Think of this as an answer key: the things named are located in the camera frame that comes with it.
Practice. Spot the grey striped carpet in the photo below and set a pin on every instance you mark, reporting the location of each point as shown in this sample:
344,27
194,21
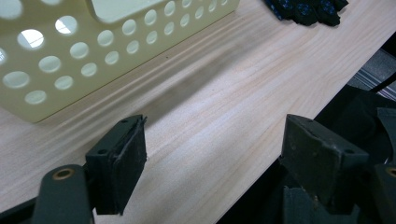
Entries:
375,74

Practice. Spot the cream perforated plastic basket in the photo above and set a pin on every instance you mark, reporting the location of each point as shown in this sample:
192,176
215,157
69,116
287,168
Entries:
77,46

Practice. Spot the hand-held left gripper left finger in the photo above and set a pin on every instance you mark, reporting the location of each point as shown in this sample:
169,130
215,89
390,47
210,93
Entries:
116,166

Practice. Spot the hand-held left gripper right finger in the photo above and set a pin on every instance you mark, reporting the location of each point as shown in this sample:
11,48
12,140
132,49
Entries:
314,155

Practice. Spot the dark blue patterned cloth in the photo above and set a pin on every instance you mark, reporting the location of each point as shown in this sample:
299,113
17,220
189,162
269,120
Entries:
306,11

